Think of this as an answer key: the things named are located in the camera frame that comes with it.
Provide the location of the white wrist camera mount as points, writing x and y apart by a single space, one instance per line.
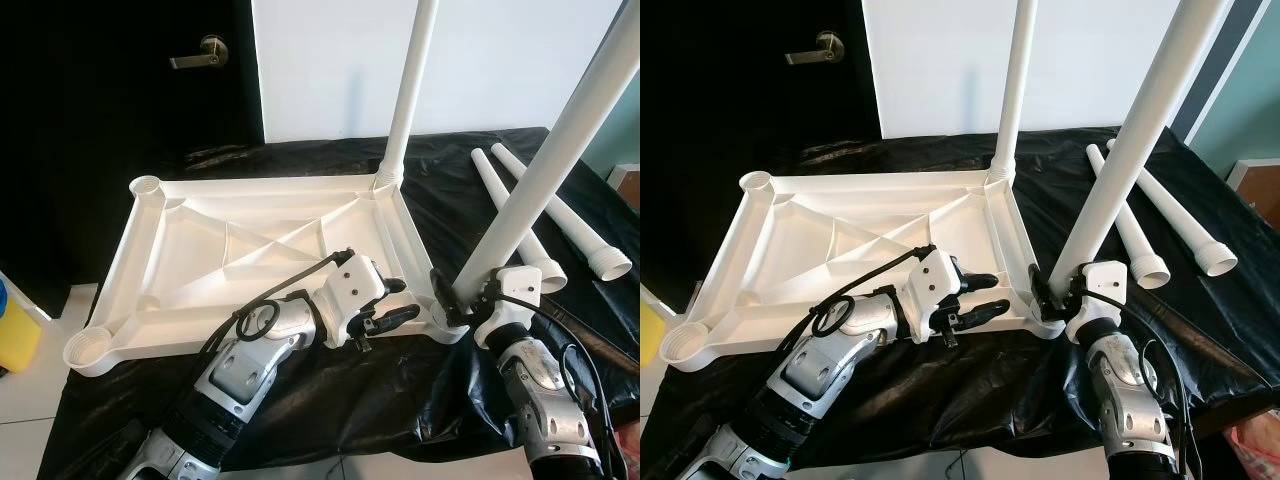
518 285
355 285
1105 280
940 280

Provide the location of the dark grey wall trim strip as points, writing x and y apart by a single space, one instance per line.
1228 50

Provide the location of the black plastic table cover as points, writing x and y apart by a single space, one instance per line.
1000 400
400 400

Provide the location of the pink plastic bag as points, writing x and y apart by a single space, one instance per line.
1255 450
631 450

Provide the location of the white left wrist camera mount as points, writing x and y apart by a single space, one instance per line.
355 285
940 280

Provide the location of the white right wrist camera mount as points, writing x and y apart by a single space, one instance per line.
1105 280
518 285

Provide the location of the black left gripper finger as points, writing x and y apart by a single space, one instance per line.
982 282
393 286
988 313
400 318

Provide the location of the black door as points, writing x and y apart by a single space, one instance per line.
100 150
720 150

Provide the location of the brown and white flat board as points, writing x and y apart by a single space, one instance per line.
628 185
1255 195

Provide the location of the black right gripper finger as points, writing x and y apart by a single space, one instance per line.
1043 292
447 298

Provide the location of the yellow container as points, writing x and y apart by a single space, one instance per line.
650 335
18 340

